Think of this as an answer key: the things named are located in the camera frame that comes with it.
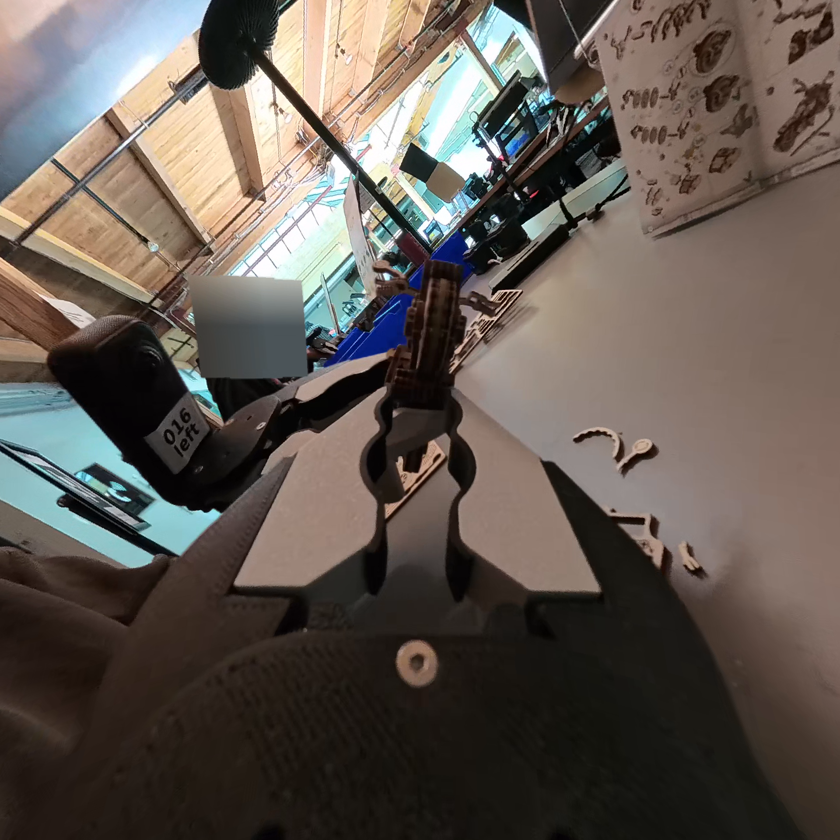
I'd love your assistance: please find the black pole with round disc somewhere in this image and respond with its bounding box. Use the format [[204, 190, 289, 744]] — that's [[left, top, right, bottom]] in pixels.
[[199, 0, 435, 253]]

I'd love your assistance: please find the assembly instruction booklet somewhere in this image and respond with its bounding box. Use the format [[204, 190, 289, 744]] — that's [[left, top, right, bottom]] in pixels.
[[598, 0, 840, 238]]

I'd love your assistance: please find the blue plastic bin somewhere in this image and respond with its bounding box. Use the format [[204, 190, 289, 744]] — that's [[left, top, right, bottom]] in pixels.
[[407, 233, 473, 290], [325, 289, 421, 368]]

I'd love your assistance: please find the grey desk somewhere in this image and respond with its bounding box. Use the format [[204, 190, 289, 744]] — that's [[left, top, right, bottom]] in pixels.
[[387, 157, 840, 840]]

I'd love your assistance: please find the curved toothed wooden piece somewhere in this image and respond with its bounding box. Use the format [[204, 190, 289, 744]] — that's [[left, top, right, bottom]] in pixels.
[[572, 427, 623, 460]]

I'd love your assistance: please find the round-headed wooden piece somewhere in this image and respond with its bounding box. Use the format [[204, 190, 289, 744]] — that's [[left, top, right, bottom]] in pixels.
[[617, 437, 657, 475]]

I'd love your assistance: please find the small wooden grid cutout piece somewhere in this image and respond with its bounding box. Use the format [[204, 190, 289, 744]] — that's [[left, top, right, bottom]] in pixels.
[[607, 508, 672, 573]]

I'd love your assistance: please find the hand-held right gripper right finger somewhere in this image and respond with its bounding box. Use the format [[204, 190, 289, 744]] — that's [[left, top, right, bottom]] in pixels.
[[446, 387, 605, 605]]

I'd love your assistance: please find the beige printed board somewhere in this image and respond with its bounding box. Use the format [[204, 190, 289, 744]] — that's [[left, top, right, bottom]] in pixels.
[[341, 176, 376, 290]]

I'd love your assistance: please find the wooden beam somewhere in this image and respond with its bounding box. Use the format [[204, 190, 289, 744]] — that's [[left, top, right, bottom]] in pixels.
[[0, 256, 101, 352]]

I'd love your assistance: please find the wooden motorcycle model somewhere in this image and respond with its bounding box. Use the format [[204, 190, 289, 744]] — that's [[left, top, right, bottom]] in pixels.
[[373, 259, 501, 411]]

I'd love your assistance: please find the black flat device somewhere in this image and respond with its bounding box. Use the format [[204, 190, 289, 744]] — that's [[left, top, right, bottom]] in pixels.
[[489, 226, 572, 296]]

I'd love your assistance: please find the person's dark brown clothing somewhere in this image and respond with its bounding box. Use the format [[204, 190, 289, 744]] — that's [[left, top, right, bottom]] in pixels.
[[0, 545, 175, 840]]

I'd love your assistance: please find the black monitor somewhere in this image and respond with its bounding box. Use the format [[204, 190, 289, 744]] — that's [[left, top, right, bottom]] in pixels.
[[525, 0, 621, 99]]

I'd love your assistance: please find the framed marker sign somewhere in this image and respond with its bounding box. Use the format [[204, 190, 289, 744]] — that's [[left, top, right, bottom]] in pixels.
[[0, 438, 179, 559]]

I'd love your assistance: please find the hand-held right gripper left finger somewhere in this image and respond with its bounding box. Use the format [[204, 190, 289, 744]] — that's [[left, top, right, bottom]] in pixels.
[[233, 387, 396, 601]]

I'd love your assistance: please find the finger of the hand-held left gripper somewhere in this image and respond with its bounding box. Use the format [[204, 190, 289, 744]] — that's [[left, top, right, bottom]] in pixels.
[[289, 357, 395, 411], [259, 407, 378, 470]]

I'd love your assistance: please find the group of wooden part sheets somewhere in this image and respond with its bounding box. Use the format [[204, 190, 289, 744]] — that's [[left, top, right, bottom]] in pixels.
[[449, 289, 526, 371]]

